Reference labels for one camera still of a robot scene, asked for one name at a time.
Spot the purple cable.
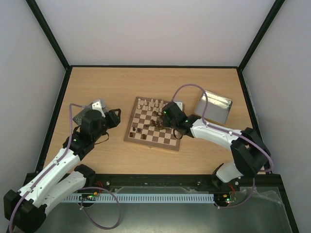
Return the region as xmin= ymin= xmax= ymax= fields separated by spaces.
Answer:
xmin=171 ymin=83 xmax=275 ymax=210
xmin=8 ymin=103 xmax=122 ymax=233

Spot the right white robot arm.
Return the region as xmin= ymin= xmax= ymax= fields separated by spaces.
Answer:
xmin=160 ymin=101 xmax=271 ymax=190

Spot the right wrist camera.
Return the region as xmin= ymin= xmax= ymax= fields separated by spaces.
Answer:
xmin=173 ymin=100 xmax=184 ymax=111

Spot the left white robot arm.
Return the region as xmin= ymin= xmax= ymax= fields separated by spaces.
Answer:
xmin=3 ymin=107 xmax=121 ymax=233

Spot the black enclosure frame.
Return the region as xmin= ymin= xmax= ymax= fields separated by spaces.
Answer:
xmin=4 ymin=0 xmax=301 ymax=233

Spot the silver tin lid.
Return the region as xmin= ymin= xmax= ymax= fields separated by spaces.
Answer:
xmin=72 ymin=108 xmax=89 ymax=126

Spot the light blue cable duct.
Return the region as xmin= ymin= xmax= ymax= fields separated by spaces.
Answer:
xmin=63 ymin=193 xmax=214 ymax=204

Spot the dark king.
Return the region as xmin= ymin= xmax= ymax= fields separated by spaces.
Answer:
xmin=144 ymin=123 xmax=156 ymax=128

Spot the wooden chess board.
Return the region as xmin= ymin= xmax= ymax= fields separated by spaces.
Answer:
xmin=124 ymin=97 xmax=180 ymax=151

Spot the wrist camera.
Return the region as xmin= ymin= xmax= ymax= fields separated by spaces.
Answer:
xmin=173 ymin=100 xmax=184 ymax=111
xmin=91 ymin=99 xmax=108 ymax=117

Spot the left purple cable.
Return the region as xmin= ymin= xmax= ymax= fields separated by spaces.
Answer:
xmin=8 ymin=103 xmax=122 ymax=233

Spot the black mounting rail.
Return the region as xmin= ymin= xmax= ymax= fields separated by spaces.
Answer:
xmin=95 ymin=174 xmax=284 ymax=193

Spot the gold tin box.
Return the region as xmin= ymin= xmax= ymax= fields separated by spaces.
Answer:
xmin=194 ymin=90 xmax=233 ymax=124

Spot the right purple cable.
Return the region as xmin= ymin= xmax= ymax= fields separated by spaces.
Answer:
xmin=171 ymin=83 xmax=275 ymax=210

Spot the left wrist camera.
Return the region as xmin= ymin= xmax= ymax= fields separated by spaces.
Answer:
xmin=91 ymin=99 xmax=108 ymax=117

